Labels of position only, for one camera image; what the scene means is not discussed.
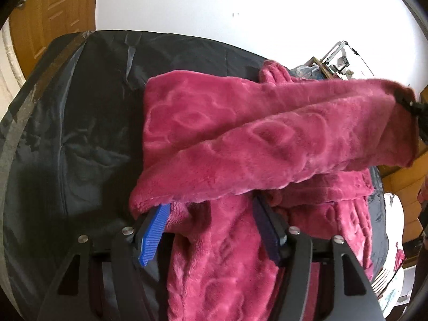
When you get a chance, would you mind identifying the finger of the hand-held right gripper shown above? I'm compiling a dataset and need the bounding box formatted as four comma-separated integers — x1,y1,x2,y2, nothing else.
395,88,428,123

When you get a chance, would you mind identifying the cream patterned curtain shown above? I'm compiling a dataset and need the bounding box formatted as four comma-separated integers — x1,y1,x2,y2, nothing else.
0,27,28,118

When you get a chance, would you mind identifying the wooden cabinet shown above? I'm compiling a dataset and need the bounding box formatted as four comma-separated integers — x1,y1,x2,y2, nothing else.
381,87,428,245

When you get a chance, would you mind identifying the black cover sheet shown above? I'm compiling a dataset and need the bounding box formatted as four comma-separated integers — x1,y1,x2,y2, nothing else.
0,30,402,321

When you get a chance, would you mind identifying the pink fleece robe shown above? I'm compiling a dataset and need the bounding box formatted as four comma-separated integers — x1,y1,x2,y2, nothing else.
129,59,421,321

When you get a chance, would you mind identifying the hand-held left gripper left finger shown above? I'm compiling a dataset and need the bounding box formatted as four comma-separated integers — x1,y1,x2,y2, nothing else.
36,203,172,321

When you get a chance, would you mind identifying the wooden door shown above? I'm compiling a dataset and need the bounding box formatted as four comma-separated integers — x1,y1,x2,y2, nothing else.
8,0,100,71

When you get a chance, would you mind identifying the white floral bedding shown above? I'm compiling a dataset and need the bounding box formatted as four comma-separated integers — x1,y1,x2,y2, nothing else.
369,193,417,310

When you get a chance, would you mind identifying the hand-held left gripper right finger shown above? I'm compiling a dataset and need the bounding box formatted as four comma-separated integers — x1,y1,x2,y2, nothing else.
252,195,386,321

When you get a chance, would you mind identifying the cluttered shelf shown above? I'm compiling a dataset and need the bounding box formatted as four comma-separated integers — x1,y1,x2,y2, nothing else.
290,40,376,81

